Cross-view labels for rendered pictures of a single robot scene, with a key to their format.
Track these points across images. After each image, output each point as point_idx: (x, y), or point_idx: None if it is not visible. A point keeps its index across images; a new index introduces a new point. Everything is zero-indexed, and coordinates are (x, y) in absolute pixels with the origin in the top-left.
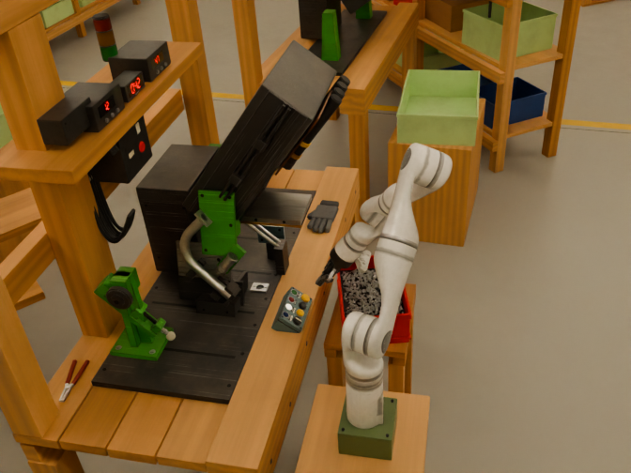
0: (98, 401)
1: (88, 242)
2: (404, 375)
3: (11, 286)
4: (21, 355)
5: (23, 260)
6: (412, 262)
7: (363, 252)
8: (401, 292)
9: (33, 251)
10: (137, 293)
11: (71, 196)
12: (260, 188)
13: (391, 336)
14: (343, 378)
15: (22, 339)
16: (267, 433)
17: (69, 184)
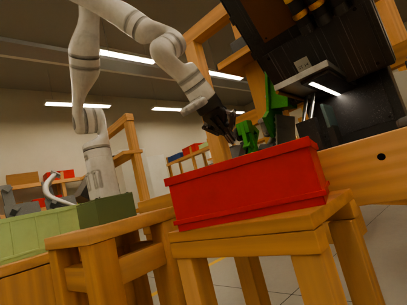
0: None
1: (264, 111)
2: (191, 292)
3: (237, 123)
4: (214, 144)
5: (245, 114)
6: (69, 66)
7: (198, 98)
8: (71, 88)
9: (251, 112)
10: (243, 134)
11: (254, 83)
12: (257, 57)
13: (73, 120)
14: (240, 272)
15: (215, 138)
16: (152, 198)
17: (220, 71)
